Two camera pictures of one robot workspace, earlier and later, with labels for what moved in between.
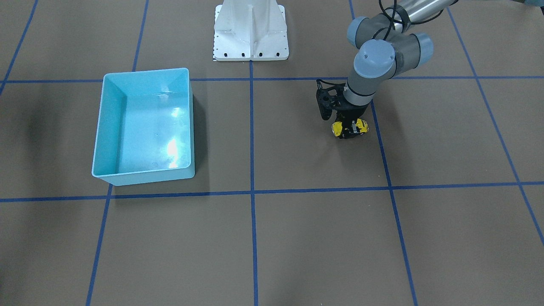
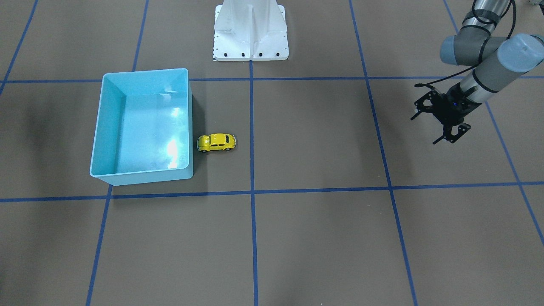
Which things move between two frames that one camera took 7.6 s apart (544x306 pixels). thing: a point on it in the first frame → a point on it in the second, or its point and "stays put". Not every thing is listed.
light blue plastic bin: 145,127 stays put
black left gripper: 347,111 → 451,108
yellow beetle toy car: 362,125 → 216,141
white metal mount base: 250,30 stays put
